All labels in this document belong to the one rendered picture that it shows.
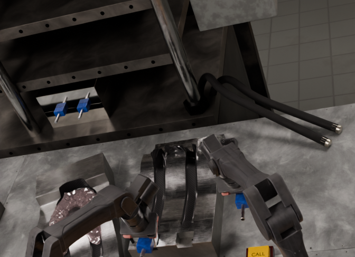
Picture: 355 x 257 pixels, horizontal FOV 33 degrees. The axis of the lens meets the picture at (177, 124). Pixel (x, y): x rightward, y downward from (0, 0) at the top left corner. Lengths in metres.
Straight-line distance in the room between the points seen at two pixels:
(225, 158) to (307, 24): 2.82
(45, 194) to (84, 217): 0.67
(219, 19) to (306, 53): 1.73
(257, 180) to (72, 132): 1.34
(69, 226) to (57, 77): 1.12
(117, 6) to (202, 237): 0.93
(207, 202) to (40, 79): 0.99
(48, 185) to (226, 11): 0.91
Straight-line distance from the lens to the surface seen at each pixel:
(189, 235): 1.79
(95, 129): 2.51
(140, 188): 1.58
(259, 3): 2.22
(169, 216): 1.85
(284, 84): 3.70
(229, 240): 1.84
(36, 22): 2.35
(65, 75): 2.45
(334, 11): 4.30
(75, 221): 1.46
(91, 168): 2.12
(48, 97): 2.54
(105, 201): 1.50
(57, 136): 2.58
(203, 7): 2.23
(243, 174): 1.39
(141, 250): 1.74
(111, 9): 2.23
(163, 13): 2.12
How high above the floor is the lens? 2.19
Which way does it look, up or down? 37 degrees down
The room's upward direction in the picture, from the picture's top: 22 degrees counter-clockwise
